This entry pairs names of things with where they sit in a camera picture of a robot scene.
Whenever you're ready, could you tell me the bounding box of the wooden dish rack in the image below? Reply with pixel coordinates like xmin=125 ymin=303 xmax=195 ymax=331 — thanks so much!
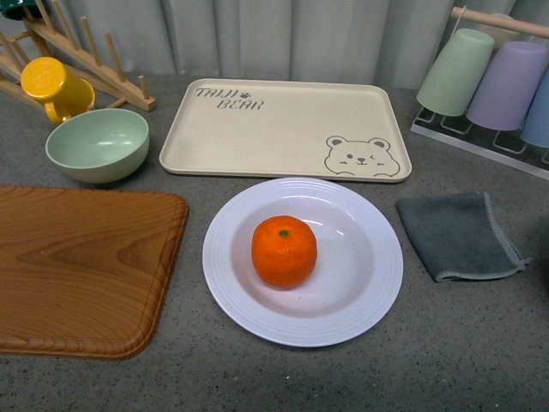
xmin=1 ymin=1 xmax=157 ymax=112

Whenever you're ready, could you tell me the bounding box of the orange fruit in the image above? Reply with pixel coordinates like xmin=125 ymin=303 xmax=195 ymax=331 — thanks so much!
xmin=251 ymin=215 xmax=317 ymax=289

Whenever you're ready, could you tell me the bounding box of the green bowl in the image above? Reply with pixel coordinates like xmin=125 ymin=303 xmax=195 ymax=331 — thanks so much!
xmin=45 ymin=108 xmax=149 ymax=184

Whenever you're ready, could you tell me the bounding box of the blue plastic cup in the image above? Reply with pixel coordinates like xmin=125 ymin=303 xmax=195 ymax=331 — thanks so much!
xmin=521 ymin=70 xmax=549 ymax=148

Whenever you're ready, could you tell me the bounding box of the beige bear serving tray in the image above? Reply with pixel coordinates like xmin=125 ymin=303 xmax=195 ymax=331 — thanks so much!
xmin=160 ymin=79 xmax=412 ymax=183

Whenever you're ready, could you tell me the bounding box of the purple plastic cup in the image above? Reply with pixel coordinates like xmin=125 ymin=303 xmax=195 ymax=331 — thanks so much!
xmin=466 ymin=41 xmax=548 ymax=131

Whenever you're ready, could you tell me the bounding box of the grey curtain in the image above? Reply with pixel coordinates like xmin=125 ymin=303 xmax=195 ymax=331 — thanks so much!
xmin=0 ymin=0 xmax=549 ymax=90

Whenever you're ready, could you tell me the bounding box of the green plastic cup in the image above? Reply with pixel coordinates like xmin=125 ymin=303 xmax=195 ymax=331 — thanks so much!
xmin=417 ymin=28 xmax=494 ymax=117

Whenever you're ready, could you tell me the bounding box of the wooden cutting board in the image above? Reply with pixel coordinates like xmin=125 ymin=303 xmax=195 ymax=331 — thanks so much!
xmin=1 ymin=185 xmax=190 ymax=361

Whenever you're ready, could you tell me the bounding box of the white round plate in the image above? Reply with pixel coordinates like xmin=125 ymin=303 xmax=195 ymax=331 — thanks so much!
xmin=202 ymin=178 xmax=403 ymax=347

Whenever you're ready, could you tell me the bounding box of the grey folded cloth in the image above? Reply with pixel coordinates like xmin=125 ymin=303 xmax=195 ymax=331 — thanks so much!
xmin=396 ymin=192 xmax=530 ymax=282

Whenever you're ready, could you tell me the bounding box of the white wire cup rack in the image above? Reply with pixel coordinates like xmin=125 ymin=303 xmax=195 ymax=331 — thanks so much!
xmin=412 ymin=7 xmax=548 ymax=179

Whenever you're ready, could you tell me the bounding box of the dark green mug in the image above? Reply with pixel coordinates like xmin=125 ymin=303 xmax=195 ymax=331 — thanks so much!
xmin=0 ymin=0 xmax=35 ymax=21

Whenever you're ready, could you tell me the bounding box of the yellow mug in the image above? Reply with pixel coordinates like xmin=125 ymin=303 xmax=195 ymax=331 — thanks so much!
xmin=21 ymin=57 xmax=96 ymax=125

